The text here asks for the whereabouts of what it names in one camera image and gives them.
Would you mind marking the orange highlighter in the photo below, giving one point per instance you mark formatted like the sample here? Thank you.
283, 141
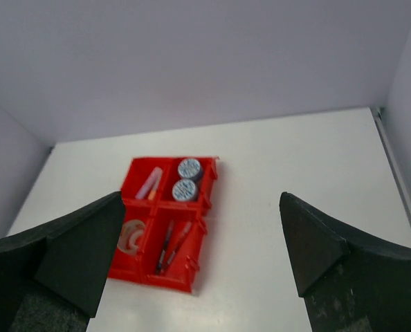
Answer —
149, 188

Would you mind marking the red pen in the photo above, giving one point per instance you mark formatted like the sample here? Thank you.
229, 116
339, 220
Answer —
178, 245

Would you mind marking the blue pen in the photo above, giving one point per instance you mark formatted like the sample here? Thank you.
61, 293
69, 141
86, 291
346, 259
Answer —
168, 235

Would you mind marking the blue white tape roll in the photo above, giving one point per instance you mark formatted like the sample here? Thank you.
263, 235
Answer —
191, 169

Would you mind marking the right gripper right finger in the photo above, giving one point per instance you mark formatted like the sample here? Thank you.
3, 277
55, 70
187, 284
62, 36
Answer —
349, 280

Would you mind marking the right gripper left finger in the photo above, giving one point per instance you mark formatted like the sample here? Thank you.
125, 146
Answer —
52, 276

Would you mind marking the red four-compartment tray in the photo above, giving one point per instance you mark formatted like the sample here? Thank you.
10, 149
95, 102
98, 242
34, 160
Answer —
166, 201

